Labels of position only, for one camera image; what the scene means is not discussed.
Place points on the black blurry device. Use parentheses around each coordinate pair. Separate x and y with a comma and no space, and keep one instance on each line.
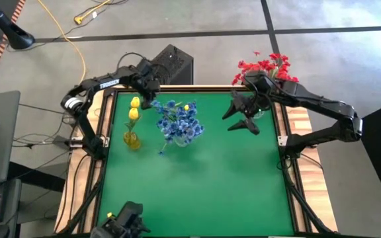
(127,221)

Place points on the black metal table frame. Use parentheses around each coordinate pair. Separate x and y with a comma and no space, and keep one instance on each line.
(190,90)

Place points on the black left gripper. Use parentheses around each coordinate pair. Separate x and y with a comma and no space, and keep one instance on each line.
(149,86)

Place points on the clear glass bottle vase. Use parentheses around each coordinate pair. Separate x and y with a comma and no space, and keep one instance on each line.
(260,114)

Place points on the yellow embossed glass vase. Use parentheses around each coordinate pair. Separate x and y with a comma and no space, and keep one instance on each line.
(132,140)

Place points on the black computer tower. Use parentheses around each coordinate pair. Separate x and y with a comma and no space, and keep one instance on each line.
(177,63)

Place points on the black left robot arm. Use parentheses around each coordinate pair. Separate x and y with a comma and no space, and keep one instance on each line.
(108,83)

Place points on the green table mat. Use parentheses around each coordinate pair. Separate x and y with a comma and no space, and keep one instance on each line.
(210,182)

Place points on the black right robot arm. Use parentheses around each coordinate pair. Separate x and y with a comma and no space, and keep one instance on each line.
(309,97)

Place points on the black stand pole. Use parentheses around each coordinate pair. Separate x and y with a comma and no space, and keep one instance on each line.
(15,34)

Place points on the blue artificial flower bunch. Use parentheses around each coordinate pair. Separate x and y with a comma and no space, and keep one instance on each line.
(184,129)
(174,112)

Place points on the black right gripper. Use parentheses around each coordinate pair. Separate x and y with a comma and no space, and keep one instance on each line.
(251,104)

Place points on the ribbed clear glass vase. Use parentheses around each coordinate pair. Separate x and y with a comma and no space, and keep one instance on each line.
(181,142)

